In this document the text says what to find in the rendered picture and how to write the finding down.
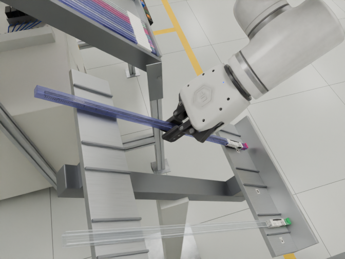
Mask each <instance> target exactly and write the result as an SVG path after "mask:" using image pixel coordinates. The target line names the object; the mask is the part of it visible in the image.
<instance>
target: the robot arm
mask: <svg viewBox="0 0 345 259"><path fill-rule="evenodd" d="M233 13H234V17H235V19H236V21H237V23H238V24H239V26H240V27H241V29H242V30H243V31H244V33H245V34H246V35H247V37H248V38H249V40H250V42H249V43H248V44H247V45H246V46H245V47H243V48H242V49H241V50H240V51H238V52H236V53H234V54H233V55H232V57H231V58H229V59H228V63H229V65H230V66H229V65H228V64H224V63H221V64H218V65H216V66H214V67H212V68H210V69H209V70H207V71H205V72H204V73H202V74H200V75H199V76H197V77H196V78H194V79H193V80H191V81H190V82H189V83H187V84H186V85H185V86H183V87H182V88H181V90H180V93H179V103H178V106H177V109H176V110H175V111H174V112H173V116H171V117H170V118H169V119H167V120H166V122H170V123H173V124H177V125H179V126H177V125H175V126H174V127H173V128H171V129H170V130H168V131H165V130H162V129H159V130H161V131H163V132H165V133H164V134H163V135H162V139H163V140H166V141H168V142H175V141H176V140H178V139H179V138H181V137H182V136H184V135H185V134H188V135H192V136H193V137H194V138H195V139H196V140H197V141H199V142H201V143H204V142H205V141H206V139H207V138H208V137H209V136H210V135H213V134H214V133H216V132H218V131H219V130H221V129H222V128H224V127H225V126H226V125H228V124H229V123H230V122H232V121H233V120H234V119H235V118H237V117H238V116H239V115H240V114H241V113H242V112H243V111H244V110H245V109H246V108H247V107H248V106H249V105H250V100H252V97H253V98H254V99H256V100H257V99H258V98H260V97H261V96H263V95H264V94H266V93H267V92H268V91H270V90H272V89H273V88H275V87H276V86H278V85H279V84H281V83H282V82H284V81H285V80H287V79H288V78H290V77H291V76H293V75H294V74H296V73H297V72H299V71H300V70H302V69H303V68H305V67H306V66H308V65H309V64H311V63H312V62H314V61H315V60H317V59H318V58H320V57H321V56H323V55H324V54H326V53H327V52H329V51H330V50H332V49H333V48H335V47H336V46H338V45H339V44H341V43H342V42H343V41H344V30H343V28H342V25H341V23H340V21H339V19H338V18H337V16H336V15H335V13H334V12H333V11H332V9H331V8H330V7H329V6H328V5H327V4H326V3H325V2H324V1H323V0H305V1H304V2H302V3H301V4H300V5H298V6H297V7H291V6H290V4H289V3H288V2H287V0H236V1H235V4H234V8H233ZM251 96H252V97H251ZM187 117H188V118H189V120H187V121H186V122H184V123H183V120H185V119H186V118H187ZM198 130H199V131H200V132H199V131H198Z"/></svg>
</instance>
